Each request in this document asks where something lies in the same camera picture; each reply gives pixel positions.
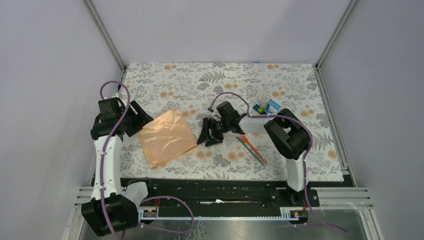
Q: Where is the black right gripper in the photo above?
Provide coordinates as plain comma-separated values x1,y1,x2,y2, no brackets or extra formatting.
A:
196,117,231,147

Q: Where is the peach satin napkin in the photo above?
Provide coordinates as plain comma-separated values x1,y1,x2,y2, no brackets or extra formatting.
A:
138,108,198,169

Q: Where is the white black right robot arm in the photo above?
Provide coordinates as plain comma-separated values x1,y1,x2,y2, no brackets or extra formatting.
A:
197,101,313,206

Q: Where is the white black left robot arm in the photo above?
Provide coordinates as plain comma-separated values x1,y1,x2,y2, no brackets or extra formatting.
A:
81,97,155,237

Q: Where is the orange plastic fork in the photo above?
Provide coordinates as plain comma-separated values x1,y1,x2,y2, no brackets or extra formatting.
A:
240,134,268,165

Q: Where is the colourful toy brick pile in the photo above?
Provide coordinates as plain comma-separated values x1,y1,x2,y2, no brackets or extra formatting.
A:
253,95,282,115

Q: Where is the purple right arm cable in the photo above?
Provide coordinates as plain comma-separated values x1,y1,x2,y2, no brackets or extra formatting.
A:
207,92,349,237

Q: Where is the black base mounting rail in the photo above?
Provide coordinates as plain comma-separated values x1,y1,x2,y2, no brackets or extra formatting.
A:
120,177,320,218

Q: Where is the left aluminium frame post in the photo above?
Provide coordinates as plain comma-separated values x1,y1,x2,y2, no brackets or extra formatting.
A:
82,0,127,72

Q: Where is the aluminium frame post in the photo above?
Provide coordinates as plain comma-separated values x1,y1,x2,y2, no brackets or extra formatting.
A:
82,0,127,72
315,0,359,71

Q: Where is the right aluminium frame post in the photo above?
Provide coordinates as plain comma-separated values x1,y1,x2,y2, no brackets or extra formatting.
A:
315,0,359,71

